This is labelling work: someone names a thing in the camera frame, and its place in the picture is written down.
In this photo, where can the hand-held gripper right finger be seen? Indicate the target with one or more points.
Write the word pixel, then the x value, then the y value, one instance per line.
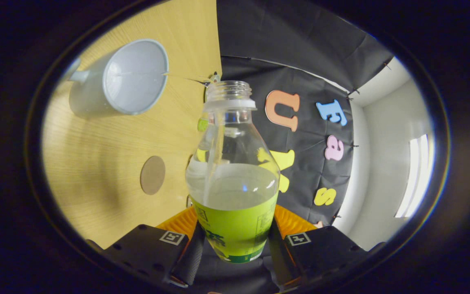
pixel 280 261

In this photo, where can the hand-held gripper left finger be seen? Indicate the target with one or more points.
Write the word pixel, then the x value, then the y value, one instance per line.
pixel 192 261

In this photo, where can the clear juice bottle green label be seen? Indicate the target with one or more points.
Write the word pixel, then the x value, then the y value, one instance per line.
pixel 235 228

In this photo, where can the round brown coaster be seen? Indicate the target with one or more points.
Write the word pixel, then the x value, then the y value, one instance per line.
pixel 152 175

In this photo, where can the white cup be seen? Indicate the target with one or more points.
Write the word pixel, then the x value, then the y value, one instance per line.
pixel 133 77

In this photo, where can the tall slim bottle white label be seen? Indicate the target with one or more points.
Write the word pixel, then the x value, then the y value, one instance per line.
pixel 202 125

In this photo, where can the wooden table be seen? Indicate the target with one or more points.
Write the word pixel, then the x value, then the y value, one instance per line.
pixel 96 163

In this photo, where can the ceiling light panel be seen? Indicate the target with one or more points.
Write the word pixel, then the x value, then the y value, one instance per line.
pixel 414 175

